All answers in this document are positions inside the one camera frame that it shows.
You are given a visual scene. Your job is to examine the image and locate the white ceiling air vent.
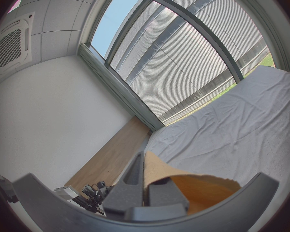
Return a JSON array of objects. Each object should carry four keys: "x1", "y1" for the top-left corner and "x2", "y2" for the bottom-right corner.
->
[{"x1": 0, "y1": 11, "x2": 36, "y2": 75}]

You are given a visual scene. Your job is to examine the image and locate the window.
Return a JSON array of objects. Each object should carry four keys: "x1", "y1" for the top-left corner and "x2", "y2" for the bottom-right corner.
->
[{"x1": 88, "y1": 0, "x2": 281, "y2": 126}]

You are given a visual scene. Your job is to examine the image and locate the bed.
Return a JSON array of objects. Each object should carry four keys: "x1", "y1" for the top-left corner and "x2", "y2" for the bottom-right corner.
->
[{"x1": 64, "y1": 65, "x2": 290, "y2": 217}]

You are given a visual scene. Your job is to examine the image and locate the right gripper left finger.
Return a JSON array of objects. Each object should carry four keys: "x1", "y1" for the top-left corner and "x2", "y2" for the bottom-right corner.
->
[{"x1": 103, "y1": 151, "x2": 146, "y2": 218}]

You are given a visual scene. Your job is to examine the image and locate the tan shorts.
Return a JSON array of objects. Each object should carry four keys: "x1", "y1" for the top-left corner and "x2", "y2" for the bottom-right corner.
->
[{"x1": 144, "y1": 151, "x2": 242, "y2": 214}]

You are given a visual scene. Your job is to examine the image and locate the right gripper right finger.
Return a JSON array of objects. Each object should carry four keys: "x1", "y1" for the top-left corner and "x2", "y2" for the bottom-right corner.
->
[{"x1": 149, "y1": 177, "x2": 190, "y2": 212}]

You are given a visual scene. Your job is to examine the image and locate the grey-green curtain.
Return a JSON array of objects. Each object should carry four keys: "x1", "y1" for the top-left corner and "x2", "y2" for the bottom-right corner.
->
[
  {"x1": 228, "y1": 0, "x2": 290, "y2": 69},
  {"x1": 78, "y1": 44, "x2": 165, "y2": 131}
]

